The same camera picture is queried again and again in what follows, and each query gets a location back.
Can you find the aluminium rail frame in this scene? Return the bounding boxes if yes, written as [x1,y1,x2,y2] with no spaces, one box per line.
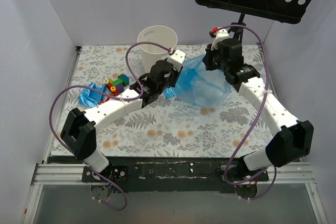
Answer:
[20,45,329,224]

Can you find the blue bag piece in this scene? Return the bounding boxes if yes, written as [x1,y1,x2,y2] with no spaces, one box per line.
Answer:
[78,82,107,108]

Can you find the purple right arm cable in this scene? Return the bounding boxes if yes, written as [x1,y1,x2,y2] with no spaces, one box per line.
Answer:
[215,24,278,200]

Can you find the colourful toy block pile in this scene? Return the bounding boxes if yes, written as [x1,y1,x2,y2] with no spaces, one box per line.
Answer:
[103,74,129,97]

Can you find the black scratched base plate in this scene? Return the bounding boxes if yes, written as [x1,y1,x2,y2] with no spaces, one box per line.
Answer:
[81,155,270,193]

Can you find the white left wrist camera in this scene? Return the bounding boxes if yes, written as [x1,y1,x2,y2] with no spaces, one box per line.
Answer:
[167,50,186,71]

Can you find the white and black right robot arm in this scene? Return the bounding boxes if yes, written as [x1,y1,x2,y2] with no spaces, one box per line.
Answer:
[203,38,314,181]

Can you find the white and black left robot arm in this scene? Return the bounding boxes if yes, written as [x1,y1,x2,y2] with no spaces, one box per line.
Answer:
[60,58,183,182]

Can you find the white cylindrical trash bin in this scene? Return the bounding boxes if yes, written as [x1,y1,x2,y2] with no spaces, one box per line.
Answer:
[137,25,178,72]

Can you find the blue plastic trash bag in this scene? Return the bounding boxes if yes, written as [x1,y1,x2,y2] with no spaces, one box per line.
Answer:
[163,55,232,108]

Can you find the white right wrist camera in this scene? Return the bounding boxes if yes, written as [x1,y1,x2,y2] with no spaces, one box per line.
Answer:
[209,27,229,51]

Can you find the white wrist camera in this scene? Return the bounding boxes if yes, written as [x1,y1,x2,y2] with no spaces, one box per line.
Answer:
[209,27,229,51]
[167,50,186,71]

